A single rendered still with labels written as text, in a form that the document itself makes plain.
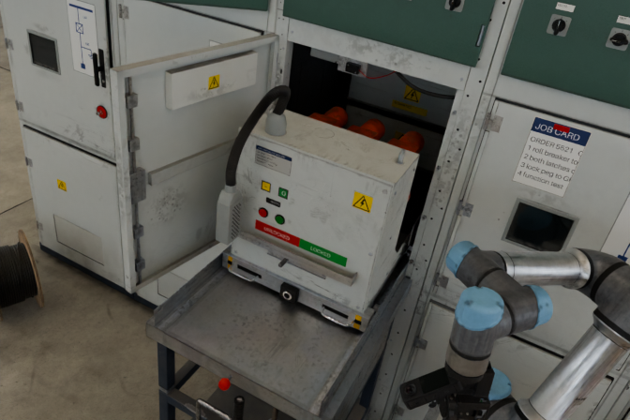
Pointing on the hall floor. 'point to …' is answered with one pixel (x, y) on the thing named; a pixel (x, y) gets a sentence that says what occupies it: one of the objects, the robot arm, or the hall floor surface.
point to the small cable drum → (19, 275)
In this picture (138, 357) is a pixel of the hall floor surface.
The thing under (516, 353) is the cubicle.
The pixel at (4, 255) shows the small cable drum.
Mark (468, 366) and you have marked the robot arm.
